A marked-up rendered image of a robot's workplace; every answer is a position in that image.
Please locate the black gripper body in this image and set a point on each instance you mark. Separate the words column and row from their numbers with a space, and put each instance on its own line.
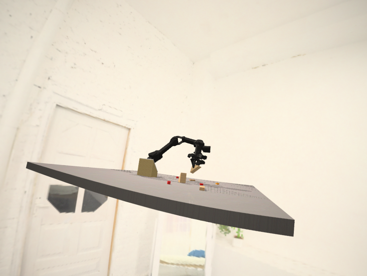
column 195, row 156

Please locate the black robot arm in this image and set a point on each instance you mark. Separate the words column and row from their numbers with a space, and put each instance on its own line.
column 198, row 144

